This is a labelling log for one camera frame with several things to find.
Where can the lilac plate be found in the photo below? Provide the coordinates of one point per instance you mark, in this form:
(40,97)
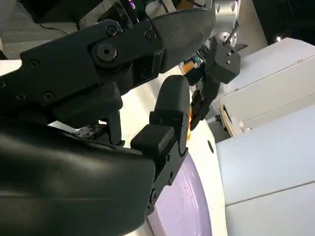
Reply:
(187,209)

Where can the light wooden board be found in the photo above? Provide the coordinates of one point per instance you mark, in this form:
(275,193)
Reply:
(227,120)

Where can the grey partition panel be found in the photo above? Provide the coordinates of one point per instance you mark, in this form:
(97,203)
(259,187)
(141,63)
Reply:
(270,216)
(265,152)

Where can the orange white toy bread roll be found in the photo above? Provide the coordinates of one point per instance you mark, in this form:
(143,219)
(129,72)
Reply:
(189,134)

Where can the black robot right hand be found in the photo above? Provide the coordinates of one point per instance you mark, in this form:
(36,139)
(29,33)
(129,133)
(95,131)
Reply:
(61,177)

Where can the white cabinet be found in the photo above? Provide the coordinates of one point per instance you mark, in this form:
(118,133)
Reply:
(270,78)

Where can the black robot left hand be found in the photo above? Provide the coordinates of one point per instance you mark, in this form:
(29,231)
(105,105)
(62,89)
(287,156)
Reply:
(209,94)

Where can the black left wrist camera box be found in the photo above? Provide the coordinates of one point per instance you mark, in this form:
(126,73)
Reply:
(227,61)

